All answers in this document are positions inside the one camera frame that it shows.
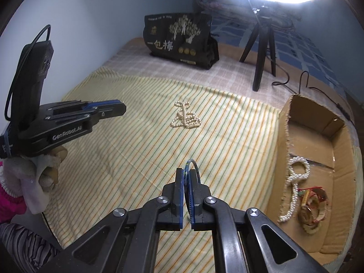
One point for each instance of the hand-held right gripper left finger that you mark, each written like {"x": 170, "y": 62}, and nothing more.
{"x": 179, "y": 202}

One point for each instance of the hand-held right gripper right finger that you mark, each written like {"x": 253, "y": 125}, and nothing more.
{"x": 196, "y": 202}

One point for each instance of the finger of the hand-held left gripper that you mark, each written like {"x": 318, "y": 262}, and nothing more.
{"x": 111, "y": 112}
{"x": 93, "y": 103}

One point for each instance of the thin dark bangle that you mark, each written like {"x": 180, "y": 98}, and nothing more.
{"x": 194, "y": 163}

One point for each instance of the brown leather watch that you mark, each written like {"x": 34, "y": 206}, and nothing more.
{"x": 318, "y": 204}

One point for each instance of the cardboard box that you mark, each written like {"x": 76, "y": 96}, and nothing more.
{"x": 321, "y": 148}

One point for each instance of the person's left forearm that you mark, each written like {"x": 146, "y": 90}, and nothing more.
{"x": 11, "y": 193}

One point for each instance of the person's left hand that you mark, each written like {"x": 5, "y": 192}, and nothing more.
{"x": 54, "y": 159}

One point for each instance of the yellow striped cloth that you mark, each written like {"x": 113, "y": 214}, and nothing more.
{"x": 142, "y": 153}

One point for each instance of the checked beige blanket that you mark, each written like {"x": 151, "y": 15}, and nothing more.
{"x": 128, "y": 62}

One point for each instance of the black printed snack bag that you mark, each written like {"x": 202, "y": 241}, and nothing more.
{"x": 176, "y": 42}

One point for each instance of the person's striped trouser leg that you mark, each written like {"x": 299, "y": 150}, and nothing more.
{"x": 22, "y": 250}

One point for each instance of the black tripod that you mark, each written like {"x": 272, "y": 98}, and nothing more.
{"x": 263, "y": 48}

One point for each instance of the blue patterned bed sheet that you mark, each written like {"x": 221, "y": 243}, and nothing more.
{"x": 301, "y": 51}

